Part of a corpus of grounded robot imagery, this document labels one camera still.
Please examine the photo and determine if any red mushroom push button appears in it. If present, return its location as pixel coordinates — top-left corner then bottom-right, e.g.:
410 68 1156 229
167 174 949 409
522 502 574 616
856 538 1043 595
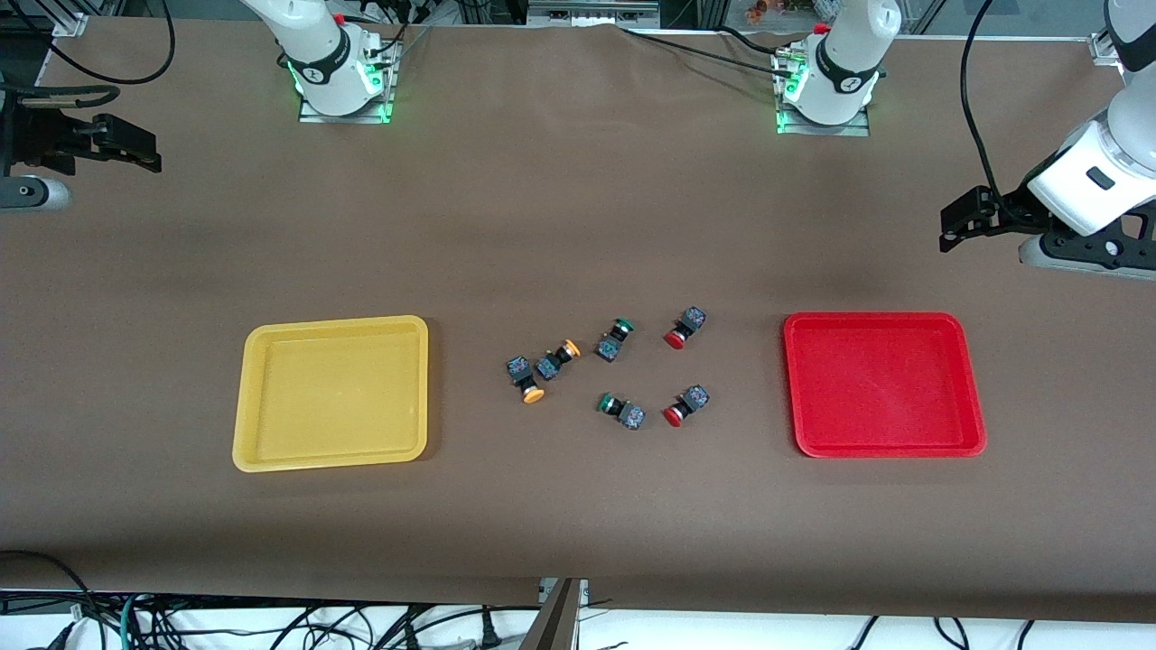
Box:
662 385 711 428
663 306 708 350

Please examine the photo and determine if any yellow mushroom push button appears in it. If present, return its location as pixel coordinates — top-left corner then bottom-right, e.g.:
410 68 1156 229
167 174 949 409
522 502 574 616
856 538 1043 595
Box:
535 339 582 381
506 355 546 404

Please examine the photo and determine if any red plastic tray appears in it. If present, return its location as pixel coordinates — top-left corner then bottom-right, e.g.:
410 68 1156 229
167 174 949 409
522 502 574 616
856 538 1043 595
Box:
782 311 988 460

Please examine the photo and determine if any yellow plastic tray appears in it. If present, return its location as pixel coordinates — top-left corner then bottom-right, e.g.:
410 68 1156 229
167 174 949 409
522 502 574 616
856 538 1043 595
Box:
232 314 430 474

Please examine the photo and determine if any green mushroom push button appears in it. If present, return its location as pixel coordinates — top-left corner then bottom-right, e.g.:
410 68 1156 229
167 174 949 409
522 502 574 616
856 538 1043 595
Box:
597 393 647 432
594 317 636 364

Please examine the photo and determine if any brown table cover mat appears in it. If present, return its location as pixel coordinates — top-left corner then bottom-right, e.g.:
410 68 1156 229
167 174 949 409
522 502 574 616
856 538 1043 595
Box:
0 16 1156 624

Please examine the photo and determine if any grey metal table beam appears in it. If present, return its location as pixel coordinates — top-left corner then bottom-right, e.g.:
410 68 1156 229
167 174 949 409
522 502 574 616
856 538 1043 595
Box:
519 578 590 650

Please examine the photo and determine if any thick black sleeved cable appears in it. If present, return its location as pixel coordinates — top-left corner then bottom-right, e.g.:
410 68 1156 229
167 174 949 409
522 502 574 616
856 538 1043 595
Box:
0 83 120 110

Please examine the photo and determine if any thin black looped cable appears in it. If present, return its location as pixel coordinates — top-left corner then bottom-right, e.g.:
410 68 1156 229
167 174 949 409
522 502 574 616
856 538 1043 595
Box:
0 0 177 87

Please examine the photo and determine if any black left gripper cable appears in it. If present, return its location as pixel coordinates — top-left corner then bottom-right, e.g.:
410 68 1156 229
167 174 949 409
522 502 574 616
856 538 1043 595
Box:
959 0 1021 204

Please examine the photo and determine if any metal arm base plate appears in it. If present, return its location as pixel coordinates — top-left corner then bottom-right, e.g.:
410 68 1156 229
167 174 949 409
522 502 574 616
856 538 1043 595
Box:
298 90 396 125
775 107 872 138

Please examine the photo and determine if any black cable across table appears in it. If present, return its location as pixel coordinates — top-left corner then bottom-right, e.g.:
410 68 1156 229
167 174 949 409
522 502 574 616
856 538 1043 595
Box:
619 25 800 82

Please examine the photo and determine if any black arched floor cable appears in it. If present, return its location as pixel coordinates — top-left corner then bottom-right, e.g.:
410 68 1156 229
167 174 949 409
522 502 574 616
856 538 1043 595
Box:
0 549 91 624

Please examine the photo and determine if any aluminium frame profile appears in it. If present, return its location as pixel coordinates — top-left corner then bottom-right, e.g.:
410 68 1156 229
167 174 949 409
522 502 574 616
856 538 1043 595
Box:
528 0 660 28

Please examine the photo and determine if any teal cable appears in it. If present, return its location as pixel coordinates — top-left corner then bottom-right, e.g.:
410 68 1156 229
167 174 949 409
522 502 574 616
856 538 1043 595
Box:
120 591 147 650

